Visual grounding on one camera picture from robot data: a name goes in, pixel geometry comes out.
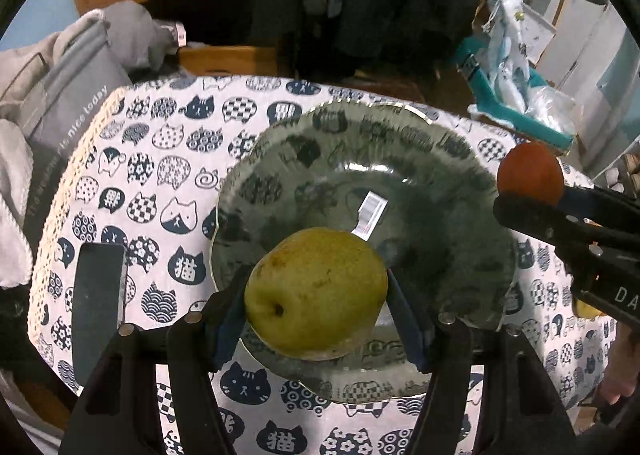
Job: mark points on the person's right hand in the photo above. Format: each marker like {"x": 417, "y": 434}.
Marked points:
{"x": 620, "y": 370}

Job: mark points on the clear plastic bag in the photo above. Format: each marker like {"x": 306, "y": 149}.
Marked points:
{"x": 550, "y": 110}

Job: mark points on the black phone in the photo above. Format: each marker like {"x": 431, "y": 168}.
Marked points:
{"x": 97, "y": 305}

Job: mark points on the teal box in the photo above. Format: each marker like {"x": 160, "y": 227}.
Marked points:
{"x": 487, "y": 95}

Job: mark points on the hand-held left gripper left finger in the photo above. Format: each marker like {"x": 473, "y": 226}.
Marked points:
{"x": 227, "y": 325}

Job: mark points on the white barcode sticker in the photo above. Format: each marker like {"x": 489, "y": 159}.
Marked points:
{"x": 370, "y": 212}

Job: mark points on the beige cloth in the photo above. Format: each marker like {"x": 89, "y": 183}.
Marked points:
{"x": 25, "y": 70}

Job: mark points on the white cabinet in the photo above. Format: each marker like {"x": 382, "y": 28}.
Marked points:
{"x": 595, "y": 70}

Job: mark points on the grey printed bag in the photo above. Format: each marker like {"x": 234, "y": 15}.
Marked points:
{"x": 75, "y": 100}

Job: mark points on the white towel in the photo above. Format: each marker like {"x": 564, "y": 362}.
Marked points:
{"x": 12, "y": 205}

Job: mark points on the wooden chair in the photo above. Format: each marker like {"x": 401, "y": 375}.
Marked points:
{"x": 230, "y": 60}

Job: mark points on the white printed plastic bag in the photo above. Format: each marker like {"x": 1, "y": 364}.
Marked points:
{"x": 507, "y": 45}

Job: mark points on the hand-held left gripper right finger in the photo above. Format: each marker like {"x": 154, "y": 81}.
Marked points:
{"x": 407, "y": 325}

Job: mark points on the green pear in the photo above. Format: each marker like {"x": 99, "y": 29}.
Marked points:
{"x": 315, "y": 292}

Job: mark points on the cat print tablecloth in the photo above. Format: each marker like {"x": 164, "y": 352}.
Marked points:
{"x": 150, "y": 185}

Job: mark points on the glass plate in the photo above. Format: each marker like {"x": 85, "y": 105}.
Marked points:
{"x": 350, "y": 170}

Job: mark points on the grey garment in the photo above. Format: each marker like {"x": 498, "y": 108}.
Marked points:
{"x": 135, "y": 35}

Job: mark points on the orange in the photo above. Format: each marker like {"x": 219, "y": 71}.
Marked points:
{"x": 530, "y": 172}
{"x": 590, "y": 311}

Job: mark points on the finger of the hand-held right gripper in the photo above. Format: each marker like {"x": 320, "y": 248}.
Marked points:
{"x": 535, "y": 217}
{"x": 582, "y": 200}

